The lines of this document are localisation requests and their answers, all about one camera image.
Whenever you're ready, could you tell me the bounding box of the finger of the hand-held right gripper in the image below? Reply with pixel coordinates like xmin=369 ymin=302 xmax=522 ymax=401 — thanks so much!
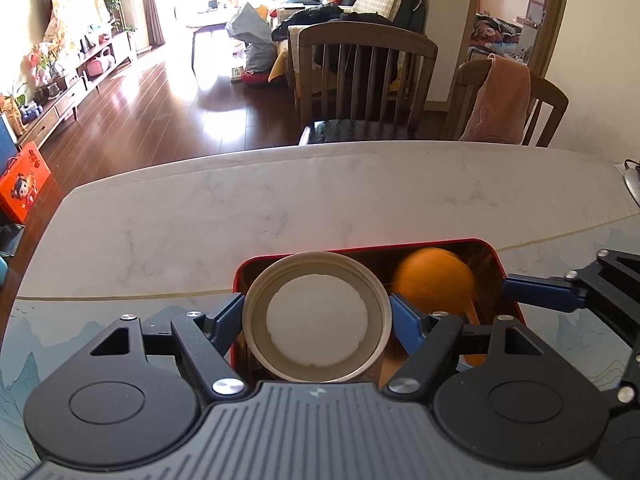
xmin=502 ymin=249 xmax=640 ymax=407

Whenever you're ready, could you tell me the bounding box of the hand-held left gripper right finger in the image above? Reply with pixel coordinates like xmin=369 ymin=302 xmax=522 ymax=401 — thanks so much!
xmin=385 ymin=293 xmax=551 ymax=404

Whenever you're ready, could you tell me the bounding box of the wooden tv cabinet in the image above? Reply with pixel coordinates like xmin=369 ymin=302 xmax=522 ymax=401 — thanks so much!
xmin=15 ymin=32 xmax=138 ymax=148

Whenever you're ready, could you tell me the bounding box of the dark standing display board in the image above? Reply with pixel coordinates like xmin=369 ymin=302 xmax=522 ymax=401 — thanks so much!
xmin=0 ymin=112 xmax=18 ymax=151

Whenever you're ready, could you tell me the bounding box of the yellow cloth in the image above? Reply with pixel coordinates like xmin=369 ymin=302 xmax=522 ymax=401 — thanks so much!
xmin=267 ymin=50 xmax=296 ymax=86

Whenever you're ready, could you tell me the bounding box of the floral cloth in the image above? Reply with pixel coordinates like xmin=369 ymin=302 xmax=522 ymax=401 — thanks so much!
xmin=42 ymin=0 xmax=111 ymax=46

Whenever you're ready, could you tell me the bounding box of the blue bag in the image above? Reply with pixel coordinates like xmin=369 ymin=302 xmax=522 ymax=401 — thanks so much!
xmin=225 ymin=2 xmax=278 ymax=73

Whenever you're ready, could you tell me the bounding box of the black jacket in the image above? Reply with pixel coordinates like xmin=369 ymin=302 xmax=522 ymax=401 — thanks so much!
xmin=271 ymin=4 xmax=396 ymax=41

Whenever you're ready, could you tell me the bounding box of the bed with printed bedding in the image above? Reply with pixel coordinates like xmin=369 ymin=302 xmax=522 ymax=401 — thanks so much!
xmin=470 ymin=12 xmax=531 ymax=61

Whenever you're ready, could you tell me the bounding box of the pink towel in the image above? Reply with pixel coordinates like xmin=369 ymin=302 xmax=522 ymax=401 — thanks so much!
xmin=459 ymin=53 xmax=532 ymax=145

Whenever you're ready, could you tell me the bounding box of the orange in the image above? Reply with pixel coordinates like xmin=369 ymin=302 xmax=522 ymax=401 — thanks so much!
xmin=391 ymin=247 xmax=476 ymax=321

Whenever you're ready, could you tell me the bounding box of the red tin box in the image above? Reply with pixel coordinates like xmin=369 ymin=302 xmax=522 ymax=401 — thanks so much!
xmin=232 ymin=238 xmax=527 ymax=396

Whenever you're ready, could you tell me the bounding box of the orange gift box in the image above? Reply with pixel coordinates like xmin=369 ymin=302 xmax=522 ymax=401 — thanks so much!
xmin=0 ymin=141 xmax=53 ymax=223

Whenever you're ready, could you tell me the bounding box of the coffee table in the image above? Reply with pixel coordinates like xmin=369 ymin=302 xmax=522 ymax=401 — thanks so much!
xmin=187 ymin=7 xmax=236 ymax=68

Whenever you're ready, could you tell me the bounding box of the wooden chair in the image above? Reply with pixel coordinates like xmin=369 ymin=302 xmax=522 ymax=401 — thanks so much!
xmin=295 ymin=22 xmax=440 ymax=146
xmin=445 ymin=60 xmax=570 ymax=148

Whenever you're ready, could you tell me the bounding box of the blue mountain print table mat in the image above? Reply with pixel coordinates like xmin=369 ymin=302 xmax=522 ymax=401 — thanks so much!
xmin=0 ymin=217 xmax=640 ymax=480

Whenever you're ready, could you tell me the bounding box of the beige jar lid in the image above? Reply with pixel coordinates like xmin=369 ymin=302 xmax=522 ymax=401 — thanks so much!
xmin=241 ymin=251 xmax=393 ymax=385

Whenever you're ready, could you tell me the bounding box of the grey curtain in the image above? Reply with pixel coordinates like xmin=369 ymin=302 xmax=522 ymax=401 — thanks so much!
xmin=137 ymin=0 xmax=166 ymax=47

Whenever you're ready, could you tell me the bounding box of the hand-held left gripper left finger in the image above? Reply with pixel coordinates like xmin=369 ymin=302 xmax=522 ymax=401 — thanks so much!
xmin=82 ymin=292 xmax=249 ymax=402

